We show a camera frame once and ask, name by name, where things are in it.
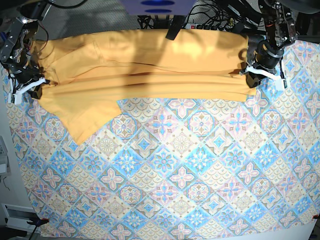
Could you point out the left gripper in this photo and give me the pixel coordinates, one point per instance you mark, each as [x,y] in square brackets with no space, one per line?
[265,57]

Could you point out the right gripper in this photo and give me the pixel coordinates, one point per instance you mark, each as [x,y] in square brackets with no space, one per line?
[28,74]

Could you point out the yellow T-shirt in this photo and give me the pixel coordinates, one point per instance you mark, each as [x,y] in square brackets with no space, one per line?
[88,74]

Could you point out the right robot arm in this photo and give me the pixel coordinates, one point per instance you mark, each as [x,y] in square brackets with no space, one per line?
[20,38]

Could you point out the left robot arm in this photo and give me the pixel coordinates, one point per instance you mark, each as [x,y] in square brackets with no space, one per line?
[280,33]

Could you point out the white power strip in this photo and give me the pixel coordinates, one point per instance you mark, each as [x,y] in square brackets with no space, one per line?
[191,26]

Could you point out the white box left edge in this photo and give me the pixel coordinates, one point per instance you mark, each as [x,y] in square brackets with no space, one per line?
[4,159]

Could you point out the patterned tile tablecloth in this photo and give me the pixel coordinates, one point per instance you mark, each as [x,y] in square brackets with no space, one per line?
[180,168]

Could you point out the black orange clamp bottom left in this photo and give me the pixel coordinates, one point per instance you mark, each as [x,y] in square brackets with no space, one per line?
[35,221]

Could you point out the orange clamp bottom right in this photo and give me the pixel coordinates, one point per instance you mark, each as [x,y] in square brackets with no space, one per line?
[316,217]

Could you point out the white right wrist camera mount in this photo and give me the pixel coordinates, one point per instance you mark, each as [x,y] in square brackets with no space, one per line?
[15,96]

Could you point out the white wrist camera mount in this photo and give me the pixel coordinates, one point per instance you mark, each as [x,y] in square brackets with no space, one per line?
[280,82]
[15,96]

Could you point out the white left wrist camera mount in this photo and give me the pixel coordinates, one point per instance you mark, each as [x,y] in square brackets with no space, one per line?
[280,82]

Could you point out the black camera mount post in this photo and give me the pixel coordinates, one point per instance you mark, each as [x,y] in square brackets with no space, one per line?
[176,24]

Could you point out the purple base plate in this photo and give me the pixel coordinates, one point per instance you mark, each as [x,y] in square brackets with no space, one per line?
[157,7]

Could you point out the white rail bottom left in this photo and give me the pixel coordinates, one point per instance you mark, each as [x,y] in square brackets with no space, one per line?
[16,217]

